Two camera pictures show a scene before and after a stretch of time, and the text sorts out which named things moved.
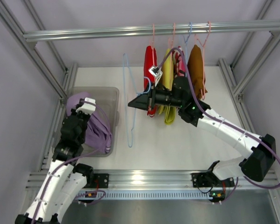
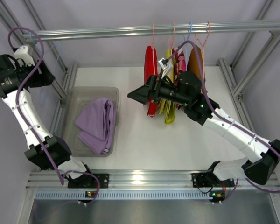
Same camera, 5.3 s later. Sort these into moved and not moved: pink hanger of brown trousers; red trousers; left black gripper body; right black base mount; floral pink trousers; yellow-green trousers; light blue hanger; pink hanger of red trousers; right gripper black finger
Moved: right gripper black finger; light blue hanger; left black gripper body
Not moved: red trousers; right black base mount; floral pink trousers; pink hanger of red trousers; pink hanger of brown trousers; yellow-green trousers
